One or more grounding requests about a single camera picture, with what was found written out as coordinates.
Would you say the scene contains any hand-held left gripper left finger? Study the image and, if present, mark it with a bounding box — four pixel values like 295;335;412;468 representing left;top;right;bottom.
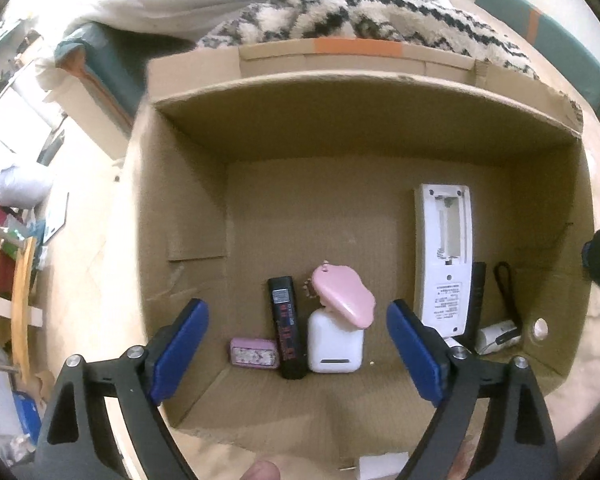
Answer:
34;298;211;480

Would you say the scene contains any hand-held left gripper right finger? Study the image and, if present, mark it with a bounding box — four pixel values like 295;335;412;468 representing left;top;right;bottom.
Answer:
386;299;561;480

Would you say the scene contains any small pink floral case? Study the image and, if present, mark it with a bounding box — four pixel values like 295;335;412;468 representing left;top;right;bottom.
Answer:
230;337;281;370

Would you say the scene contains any white earbud case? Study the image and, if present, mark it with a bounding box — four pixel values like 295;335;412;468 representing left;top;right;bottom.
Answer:
307;307;365;375

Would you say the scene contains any white flashlight black strap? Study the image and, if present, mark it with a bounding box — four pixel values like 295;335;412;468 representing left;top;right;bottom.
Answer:
474;261;523;356

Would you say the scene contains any black slim remote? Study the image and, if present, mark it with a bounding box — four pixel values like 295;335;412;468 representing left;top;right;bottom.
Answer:
442;261;487;351

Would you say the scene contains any pink keychain pouch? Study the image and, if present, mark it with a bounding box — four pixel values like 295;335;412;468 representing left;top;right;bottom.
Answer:
305;260;377;331

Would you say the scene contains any white remote control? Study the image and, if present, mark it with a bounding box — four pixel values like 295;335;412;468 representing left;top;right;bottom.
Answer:
412;182;476;338

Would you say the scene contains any cardboard box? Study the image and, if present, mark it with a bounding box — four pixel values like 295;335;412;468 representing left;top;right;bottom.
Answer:
107;37;598;453

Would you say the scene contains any white paper box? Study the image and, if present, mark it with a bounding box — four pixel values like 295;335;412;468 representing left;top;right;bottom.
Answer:
358;451;411;480

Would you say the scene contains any person's bare foot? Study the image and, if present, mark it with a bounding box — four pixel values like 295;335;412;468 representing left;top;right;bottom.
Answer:
242;460;282;480

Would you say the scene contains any blue box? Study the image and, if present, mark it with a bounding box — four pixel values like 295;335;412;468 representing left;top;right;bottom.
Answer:
12;392;43;443

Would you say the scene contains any wooden curved rack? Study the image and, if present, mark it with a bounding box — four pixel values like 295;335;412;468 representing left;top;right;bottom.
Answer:
0;232;43;386

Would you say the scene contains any white card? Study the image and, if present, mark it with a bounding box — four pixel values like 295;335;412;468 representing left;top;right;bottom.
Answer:
45;192;71;241

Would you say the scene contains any green mat orange stripe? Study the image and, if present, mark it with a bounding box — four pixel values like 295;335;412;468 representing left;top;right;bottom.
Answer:
475;0;600;118

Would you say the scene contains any white plastic bag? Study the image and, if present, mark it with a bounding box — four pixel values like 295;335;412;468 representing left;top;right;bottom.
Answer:
0;162;53;206

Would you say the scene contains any green mat orange edge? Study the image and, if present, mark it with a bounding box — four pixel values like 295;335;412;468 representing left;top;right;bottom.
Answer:
55;22;201;133

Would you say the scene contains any cluttered white shelf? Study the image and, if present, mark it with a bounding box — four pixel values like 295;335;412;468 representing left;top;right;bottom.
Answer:
0;15;68;161

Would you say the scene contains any black white zigzag blanket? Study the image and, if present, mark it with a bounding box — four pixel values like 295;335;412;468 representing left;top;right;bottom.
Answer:
197;0;538;81

